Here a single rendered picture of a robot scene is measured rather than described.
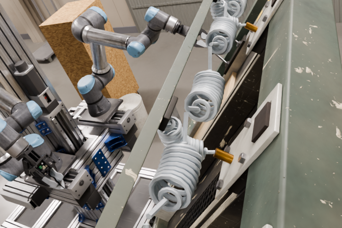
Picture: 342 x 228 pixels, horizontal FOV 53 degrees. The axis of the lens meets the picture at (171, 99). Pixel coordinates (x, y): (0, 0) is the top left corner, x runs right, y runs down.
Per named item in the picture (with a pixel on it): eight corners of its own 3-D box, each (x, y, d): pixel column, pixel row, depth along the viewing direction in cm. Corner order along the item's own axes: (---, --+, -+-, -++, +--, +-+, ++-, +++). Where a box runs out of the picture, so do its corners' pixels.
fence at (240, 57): (195, 137, 197) (188, 134, 197) (282, -6, 131) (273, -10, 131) (193, 143, 194) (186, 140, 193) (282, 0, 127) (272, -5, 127)
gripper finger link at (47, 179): (63, 193, 128) (45, 177, 126) (57, 195, 133) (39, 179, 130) (68, 187, 130) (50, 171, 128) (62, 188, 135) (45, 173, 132)
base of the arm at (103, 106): (84, 115, 220) (78, 104, 215) (97, 101, 230) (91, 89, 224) (102, 117, 213) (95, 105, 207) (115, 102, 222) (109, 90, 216)
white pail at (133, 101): (136, 117, 381) (120, 83, 354) (159, 119, 365) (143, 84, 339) (121, 137, 361) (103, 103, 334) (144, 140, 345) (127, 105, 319)
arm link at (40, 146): (55, 151, 183) (42, 133, 176) (34, 169, 177) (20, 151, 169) (44, 145, 191) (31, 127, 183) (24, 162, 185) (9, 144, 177)
